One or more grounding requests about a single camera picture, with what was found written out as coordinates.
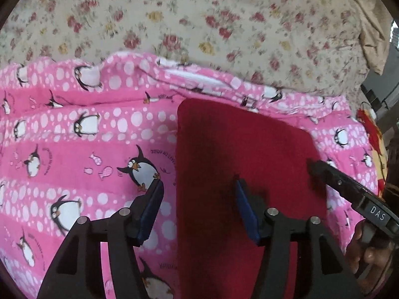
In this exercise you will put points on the floral bed sheet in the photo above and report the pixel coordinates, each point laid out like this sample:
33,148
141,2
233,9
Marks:
187,15

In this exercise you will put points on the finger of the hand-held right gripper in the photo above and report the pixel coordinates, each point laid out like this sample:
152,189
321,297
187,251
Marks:
338,182

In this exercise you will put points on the red and yellow printed cloth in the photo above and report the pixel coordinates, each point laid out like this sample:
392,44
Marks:
375,149

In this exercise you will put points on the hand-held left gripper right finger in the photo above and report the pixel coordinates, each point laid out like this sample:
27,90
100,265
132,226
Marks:
247,215

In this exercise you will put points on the dark red shirt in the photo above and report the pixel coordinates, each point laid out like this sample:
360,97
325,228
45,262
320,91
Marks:
237,143

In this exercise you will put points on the pink penguin print blanket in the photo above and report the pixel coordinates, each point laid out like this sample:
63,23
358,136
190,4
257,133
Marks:
78,149

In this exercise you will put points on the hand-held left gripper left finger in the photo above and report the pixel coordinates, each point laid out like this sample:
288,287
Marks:
149,215

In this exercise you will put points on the beige cloth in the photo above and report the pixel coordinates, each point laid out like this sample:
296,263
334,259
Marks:
367,21

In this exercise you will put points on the person's right hand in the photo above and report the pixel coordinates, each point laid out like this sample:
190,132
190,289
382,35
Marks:
358,255

